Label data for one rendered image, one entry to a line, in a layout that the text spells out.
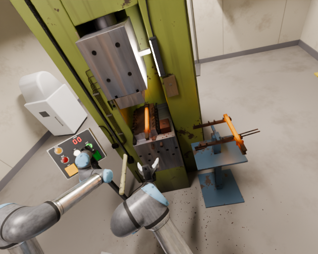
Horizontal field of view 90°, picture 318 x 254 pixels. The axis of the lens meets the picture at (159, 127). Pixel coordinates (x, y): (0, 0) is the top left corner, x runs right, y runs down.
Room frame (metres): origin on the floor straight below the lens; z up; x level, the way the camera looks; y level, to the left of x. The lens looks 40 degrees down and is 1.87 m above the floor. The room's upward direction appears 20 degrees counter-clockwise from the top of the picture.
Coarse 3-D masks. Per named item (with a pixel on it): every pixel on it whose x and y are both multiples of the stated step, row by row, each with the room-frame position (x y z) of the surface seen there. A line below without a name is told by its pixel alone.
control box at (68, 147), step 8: (88, 128) 1.11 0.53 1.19; (80, 136) 1.06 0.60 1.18; (88, 136) 1.06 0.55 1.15; (64, 144) 1.03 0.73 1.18; (72, 144) 1.03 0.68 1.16; (80, 144) 1.03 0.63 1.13; (96, 144) 1.02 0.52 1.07; (48, 152) 1.00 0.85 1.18; (64, 152) 0.99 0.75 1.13; (72, 152) 0.99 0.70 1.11; (80, 152) 0.99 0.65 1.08; (104, 152) 1.01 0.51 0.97; (56, 160) 0.96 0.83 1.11; (72, 160) 0.96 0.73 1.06; (64, 168) 0.92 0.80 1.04; (72, 176) 0.89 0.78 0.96
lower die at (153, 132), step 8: (152, 104) 1.43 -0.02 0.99; (136, 112) 1.41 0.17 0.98; (144, 112) 1.33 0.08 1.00; (152, 112) 1.29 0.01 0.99; (144, 120) 1.20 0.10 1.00; (136, 128) 1.16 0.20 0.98; (144, 128) 1.10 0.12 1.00; (152, 128) 1.07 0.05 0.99; (136, 136) 1.07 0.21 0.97; (144, 136) 1.06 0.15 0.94; (152, 136) 1.05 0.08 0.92
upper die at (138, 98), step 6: (138, 90) 1.07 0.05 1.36; (144, 90) 1.21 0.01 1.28; (126, 96) 1.06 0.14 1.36; (132, 96) 1.06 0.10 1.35; (138, 96) 1.05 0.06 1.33; (144, 96) 1.11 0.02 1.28; (120, 102) 1.07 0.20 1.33; (126, 102) 1.06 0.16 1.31; (132, 102) 1.06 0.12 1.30; (138, 102) 1.05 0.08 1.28; (120, 108) 1.07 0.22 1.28
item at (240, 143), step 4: (224, 116) 0.94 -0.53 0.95; (228, 116) 0.92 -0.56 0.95; (228, 120) 0.88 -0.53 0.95; (228, 124) 0.84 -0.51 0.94; (232, 124) 0.82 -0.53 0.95; (232, 128) 0.79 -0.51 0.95; (232, 132) 0.76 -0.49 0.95; (236, 132) 0.74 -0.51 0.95; (236, 136) 0.71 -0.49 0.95; (236, 140) 0.68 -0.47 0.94; (240, 140) 0.66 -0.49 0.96; (236, 144) 0.66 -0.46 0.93; (240, 144) 0.63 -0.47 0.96; (240, 148) 0.62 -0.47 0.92; (244, 148) 0.59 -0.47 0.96; (244, 152) 0.57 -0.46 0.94
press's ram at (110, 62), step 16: (128, 16) 1.44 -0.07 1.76; (96, 32) 1.17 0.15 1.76; (112, 32) 1.05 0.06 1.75; (128, 32) 1.10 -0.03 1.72; (80, 48) 1.08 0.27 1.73; (96, 48) 1.07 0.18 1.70; (112, 48) 1.05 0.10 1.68; (128, 48) 1.04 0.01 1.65; (96, 64) 1.07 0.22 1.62; (112, 64) 1.06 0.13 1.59; (128, 64) 1.05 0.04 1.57; (144, 64) 1.38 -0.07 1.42; (96, 80) 1.08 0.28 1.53; (112, 80) 1.07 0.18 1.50; (128, 80) 1.05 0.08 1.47; (144, 80) 1.05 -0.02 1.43; (112, 96) 1.08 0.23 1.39
